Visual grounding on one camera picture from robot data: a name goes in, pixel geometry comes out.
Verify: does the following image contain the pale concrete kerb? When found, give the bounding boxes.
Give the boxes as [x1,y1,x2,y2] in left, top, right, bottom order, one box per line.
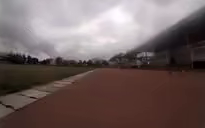
[0,68,97,123]

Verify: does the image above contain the red running track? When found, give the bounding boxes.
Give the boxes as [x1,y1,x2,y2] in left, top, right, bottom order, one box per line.
[0,67,205,128]

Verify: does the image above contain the grandstand building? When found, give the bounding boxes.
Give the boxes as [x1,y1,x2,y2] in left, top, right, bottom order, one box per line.
[129,2,205,70]

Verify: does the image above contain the row of trees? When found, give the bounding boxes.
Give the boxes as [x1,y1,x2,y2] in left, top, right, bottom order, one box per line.
[6,52,128,67]

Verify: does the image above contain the grass field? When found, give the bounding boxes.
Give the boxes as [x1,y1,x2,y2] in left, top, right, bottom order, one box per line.
[0,63,93,100]

